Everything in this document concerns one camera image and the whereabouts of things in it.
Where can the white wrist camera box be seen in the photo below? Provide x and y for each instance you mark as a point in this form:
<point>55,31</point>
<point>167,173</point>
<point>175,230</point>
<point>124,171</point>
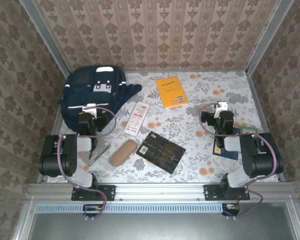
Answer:
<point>223,106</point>
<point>90,107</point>

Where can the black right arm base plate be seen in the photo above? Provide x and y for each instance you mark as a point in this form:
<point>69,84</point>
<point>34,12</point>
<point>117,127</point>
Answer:
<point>211,192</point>

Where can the navy blue book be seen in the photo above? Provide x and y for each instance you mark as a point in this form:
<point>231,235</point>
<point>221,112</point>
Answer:
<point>230,155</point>

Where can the yellow book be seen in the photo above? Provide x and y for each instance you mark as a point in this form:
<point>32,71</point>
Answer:
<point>171,90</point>

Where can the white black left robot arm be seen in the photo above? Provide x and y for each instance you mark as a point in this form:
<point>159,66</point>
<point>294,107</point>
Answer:
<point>85,143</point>

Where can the aluminium table edge rail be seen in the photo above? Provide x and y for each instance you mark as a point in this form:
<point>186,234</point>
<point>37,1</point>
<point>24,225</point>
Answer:
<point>190,70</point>
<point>257,100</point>
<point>54,130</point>

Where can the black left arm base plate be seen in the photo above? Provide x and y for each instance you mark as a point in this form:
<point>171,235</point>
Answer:
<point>107,192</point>

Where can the white red stationery pack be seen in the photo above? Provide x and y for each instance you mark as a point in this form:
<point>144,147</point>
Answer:
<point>136,118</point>

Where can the aluminium frame post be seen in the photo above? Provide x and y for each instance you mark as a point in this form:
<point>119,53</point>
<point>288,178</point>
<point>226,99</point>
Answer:
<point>268,37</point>
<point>46,37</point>

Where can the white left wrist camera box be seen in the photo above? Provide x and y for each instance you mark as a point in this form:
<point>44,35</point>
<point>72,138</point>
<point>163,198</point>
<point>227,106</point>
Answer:
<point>90,107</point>

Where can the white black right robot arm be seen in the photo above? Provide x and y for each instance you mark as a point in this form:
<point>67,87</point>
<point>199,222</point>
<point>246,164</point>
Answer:
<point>260,160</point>

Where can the navy blue backpack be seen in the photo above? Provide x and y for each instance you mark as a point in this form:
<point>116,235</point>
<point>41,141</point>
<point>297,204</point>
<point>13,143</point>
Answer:
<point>85,85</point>

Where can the tan pencil case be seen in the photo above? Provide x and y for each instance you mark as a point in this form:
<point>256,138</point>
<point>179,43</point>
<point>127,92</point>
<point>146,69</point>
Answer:
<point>122,153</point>

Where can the black book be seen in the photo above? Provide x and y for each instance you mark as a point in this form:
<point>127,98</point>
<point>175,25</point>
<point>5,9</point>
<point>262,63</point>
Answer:
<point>162,152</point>

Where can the grey metal panel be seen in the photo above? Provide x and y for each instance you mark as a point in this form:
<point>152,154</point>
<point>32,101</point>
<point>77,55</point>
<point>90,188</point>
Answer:
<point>165,227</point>

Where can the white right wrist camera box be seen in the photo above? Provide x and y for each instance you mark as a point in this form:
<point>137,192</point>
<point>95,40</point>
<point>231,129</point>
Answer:
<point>223,106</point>

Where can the aluminium mounting rail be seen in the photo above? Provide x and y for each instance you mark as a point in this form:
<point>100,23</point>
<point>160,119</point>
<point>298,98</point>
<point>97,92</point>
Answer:
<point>160,191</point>

